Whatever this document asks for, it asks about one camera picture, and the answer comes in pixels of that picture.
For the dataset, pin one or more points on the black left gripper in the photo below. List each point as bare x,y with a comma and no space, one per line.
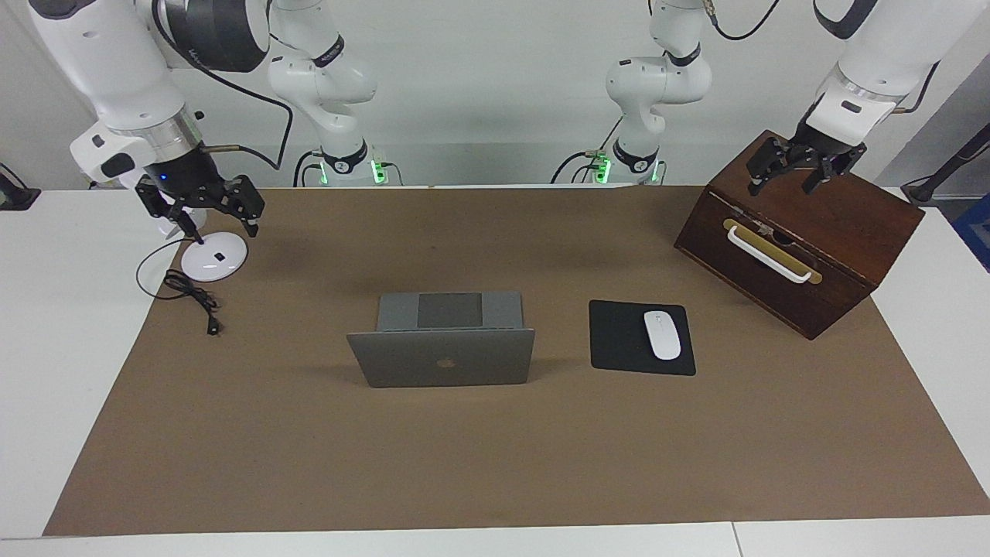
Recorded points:
824,143

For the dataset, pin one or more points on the white computer mouse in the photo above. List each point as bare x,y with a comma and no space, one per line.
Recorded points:
662,336

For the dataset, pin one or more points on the brown table mat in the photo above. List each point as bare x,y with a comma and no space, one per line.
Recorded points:
495,456

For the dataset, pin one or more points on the dark brown wooden box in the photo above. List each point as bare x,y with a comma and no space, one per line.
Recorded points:
843,240

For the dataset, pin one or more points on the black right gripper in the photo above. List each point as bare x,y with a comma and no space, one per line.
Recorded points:
186,174

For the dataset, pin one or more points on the black tripod stand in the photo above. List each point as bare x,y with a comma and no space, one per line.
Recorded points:
947,166

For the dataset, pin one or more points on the white desk lamp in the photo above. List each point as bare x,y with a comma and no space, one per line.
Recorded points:
215,259

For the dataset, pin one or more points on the silver grey laptop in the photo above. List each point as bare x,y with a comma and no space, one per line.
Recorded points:
441,360

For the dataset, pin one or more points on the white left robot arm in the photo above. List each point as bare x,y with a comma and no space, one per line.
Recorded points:
882,54

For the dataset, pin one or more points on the black device at table edge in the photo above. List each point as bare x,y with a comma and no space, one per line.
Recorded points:
15,193

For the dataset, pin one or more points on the black mouse pad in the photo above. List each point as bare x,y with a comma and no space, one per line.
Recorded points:
615,336

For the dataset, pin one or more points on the blue bin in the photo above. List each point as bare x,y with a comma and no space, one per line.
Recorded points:
976,232

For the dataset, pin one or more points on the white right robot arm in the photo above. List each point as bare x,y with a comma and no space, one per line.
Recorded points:
116,70

